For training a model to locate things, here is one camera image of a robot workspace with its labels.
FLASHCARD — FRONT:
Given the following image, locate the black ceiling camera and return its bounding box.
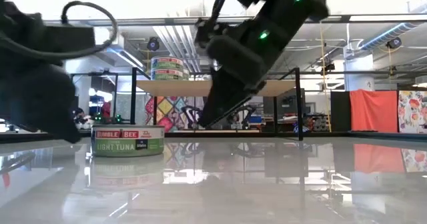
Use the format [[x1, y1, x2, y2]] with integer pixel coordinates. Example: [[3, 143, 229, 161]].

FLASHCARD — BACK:
[[146, 37, 160, 52], [386, 36, 403, 50], [320, 59, 336, 77]]

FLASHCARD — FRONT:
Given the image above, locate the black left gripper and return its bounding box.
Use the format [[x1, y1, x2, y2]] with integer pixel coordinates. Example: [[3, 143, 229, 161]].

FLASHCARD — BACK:
[[0, 15, 83, 145]]

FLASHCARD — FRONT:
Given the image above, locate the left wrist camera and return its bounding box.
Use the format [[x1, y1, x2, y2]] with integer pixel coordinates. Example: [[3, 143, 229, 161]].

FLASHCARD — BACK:
[[41, 25, 97, 51]]

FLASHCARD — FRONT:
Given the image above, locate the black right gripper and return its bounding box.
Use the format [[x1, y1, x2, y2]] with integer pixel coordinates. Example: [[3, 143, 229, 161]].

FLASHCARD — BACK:
[[197, 0, 320, 128]]

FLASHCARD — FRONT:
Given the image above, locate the colourful patchwork quilt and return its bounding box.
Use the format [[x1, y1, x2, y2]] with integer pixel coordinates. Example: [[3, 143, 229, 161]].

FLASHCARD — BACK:
[[143, 95, 201, 134]]

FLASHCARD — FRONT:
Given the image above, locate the yellow hanging rope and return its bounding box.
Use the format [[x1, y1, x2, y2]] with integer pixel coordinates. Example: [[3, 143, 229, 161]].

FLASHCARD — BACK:
[[318, 20, 332, 132]]

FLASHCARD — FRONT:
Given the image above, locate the black metal table frame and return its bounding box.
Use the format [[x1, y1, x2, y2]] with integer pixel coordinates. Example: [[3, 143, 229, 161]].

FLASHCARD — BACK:
[[0, 130, 427, 144]]

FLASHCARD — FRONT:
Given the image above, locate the orange cloth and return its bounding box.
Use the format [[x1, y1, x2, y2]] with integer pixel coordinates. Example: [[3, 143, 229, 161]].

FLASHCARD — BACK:
[[349, 89, 399, 134]]

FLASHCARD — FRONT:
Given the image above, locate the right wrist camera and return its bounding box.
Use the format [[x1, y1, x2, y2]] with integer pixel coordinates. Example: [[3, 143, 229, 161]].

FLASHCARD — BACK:
[[194, 17, 234, 49]]

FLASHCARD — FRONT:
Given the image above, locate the black metal stand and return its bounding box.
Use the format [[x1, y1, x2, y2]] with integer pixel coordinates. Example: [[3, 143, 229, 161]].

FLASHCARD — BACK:
[[70, 71, 119, 125]]

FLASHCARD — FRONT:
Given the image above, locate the wooden shelf with black frame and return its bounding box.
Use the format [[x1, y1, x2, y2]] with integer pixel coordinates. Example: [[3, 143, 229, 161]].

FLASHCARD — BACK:
[[129, 66, 304, 142]]

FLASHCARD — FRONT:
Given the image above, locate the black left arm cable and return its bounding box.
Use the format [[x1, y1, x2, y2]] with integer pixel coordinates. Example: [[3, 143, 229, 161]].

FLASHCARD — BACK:
[[0, 0, 119, 60]]

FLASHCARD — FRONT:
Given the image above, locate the black partition panel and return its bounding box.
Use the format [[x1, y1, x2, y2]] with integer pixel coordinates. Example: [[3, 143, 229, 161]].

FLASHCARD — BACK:
[[330, 90, 351, 131]]

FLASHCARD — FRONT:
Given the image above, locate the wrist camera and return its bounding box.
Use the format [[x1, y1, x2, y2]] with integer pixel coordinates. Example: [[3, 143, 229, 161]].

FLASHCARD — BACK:
[[194, 17, 234, 49], [41, 25, 97, 51]]

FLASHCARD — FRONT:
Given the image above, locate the white insulated ceiling duct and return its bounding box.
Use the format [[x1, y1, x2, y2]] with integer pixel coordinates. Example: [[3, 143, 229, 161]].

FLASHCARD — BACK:
[[358, 21, 418, 51]]

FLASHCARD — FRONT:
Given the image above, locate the floral print cloth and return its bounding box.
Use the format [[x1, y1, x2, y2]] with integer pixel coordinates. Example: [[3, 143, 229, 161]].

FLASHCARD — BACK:
[[398, 89, 427, 134]]

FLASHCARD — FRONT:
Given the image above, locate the grey overhead beam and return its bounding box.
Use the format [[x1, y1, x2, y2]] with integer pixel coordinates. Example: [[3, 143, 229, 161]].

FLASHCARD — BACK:
[[43, 14, 427, 30]]

